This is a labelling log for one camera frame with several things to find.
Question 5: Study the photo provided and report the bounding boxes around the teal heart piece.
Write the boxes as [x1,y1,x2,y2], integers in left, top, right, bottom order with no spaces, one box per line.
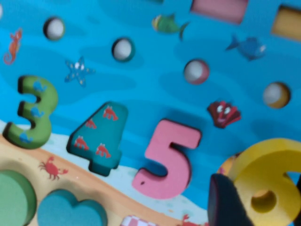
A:
[37,189,109,226]

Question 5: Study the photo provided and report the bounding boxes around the pink number five piece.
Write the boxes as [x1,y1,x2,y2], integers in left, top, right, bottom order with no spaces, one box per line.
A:
[131,119,202,200]

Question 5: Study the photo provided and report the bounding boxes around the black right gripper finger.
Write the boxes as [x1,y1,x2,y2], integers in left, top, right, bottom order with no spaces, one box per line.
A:
[208,173,256,226]

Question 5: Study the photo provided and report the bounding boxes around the yellow number six piece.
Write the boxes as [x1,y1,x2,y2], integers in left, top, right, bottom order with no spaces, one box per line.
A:
[217,138,301,226]

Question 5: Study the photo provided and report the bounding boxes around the green circle piece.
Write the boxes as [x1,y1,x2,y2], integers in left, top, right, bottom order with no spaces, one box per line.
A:
[0,169,38,226]

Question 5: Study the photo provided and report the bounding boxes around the blue wooden puzzle board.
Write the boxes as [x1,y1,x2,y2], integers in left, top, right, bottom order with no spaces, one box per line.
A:
[0,0,301,226]

